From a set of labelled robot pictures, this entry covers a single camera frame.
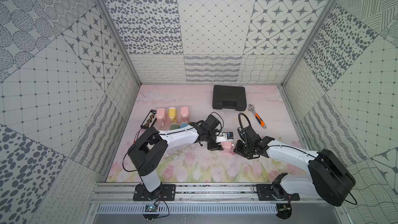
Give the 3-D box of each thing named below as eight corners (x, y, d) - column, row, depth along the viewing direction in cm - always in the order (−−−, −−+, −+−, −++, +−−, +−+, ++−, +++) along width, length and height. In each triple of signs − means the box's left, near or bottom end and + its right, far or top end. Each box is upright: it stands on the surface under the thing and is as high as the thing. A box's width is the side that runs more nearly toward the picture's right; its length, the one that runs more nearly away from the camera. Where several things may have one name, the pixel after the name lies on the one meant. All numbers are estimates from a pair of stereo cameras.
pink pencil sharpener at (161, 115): (156, 127, 99) (153, 121, 93) (159, 114, 106) (157, 108, 100) (165, 127, 99) (162, 121, 93) (167, 114, 106) (165, 108, 100)
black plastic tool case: (212, 110, 106) (213, 106, 103) (212, 89, 119) (212, 84, 116) (247, 110, 106) (248, 106, 103) (242, 89, 119) (243, 84, 116)
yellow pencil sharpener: (169, 122, 101) (167, 115, 94) (171, 114, 105) (169, 107, 98) (175, 122, 101) (173, 115, 94) (176, 114, 105) (174, 107, 98)
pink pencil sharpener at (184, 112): (180, 121, 101) (179, 116, 96) (181, 111, 106) (180, 106, 101) (189, 121, 101) (188, 116, 96) (189, 111, 106) (189, 106, 101)
